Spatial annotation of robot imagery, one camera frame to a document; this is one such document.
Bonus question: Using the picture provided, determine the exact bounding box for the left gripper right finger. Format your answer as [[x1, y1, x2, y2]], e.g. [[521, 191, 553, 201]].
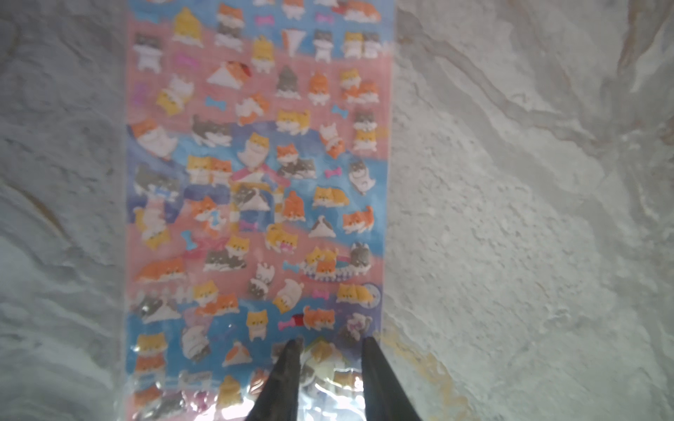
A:
[[362, 337, 421, 421]]

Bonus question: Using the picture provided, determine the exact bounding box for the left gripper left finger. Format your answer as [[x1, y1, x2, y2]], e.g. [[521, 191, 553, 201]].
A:
[[245, 340, 303, 421]]

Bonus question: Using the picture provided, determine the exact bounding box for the cat sticker sheet pink blue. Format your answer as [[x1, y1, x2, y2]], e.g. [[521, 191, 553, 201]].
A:
[[125, 1, 396, 420]]

